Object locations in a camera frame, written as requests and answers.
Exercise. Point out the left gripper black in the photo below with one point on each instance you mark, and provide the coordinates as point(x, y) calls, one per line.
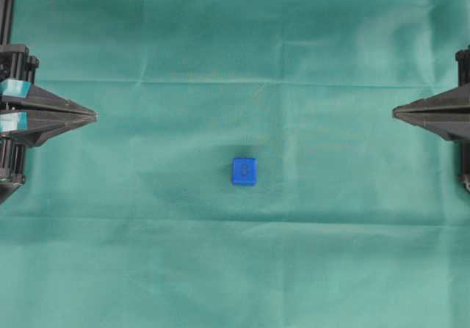
point(19, 129)

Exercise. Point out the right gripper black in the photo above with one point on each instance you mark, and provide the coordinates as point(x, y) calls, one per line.
point(450, 127)

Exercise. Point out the blue block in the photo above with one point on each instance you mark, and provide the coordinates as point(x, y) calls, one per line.
point(244, 171)

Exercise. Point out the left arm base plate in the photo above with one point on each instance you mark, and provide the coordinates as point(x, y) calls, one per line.
point(6, 190)

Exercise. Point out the black frame rail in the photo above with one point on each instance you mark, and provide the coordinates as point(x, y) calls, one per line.
point(6, 20)

